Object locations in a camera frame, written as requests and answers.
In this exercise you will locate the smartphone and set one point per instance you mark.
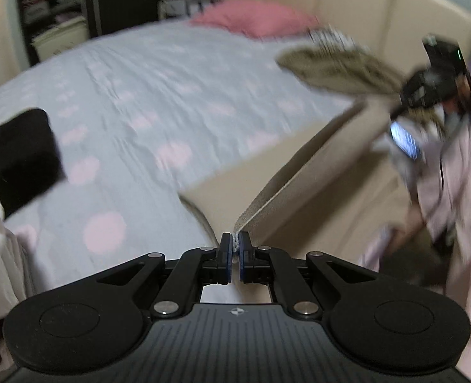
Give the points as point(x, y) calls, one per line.
point(405, 139)

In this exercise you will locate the black folded pants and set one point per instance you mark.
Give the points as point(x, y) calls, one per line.
point(20, 159)

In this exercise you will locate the pink pillow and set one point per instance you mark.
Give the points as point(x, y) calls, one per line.
point(255, 18)

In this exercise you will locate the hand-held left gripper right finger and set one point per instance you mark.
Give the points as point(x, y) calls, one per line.
point(242, 255)

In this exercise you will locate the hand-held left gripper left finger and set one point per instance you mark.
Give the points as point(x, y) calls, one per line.
point(229, 255)

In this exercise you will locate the black-white patterned cloth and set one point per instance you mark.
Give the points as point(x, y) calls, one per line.
point(333, 36)

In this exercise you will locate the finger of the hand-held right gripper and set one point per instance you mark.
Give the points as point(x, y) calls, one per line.
point(400, 107)

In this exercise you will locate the beige padded headboard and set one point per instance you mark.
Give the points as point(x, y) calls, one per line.
point(379, 0)

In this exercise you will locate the white nightstand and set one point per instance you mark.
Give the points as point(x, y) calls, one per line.
point(183, 8)

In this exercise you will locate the person's right hand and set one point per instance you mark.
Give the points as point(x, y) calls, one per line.
point(465, 103)

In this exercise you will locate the white storage bin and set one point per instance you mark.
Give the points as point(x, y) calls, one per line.
point(60, 40)

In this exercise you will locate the brown striped sweater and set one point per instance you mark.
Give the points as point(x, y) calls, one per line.
point(339, 68)

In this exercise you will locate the beige garment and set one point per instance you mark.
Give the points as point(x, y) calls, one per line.
point(319, 191)

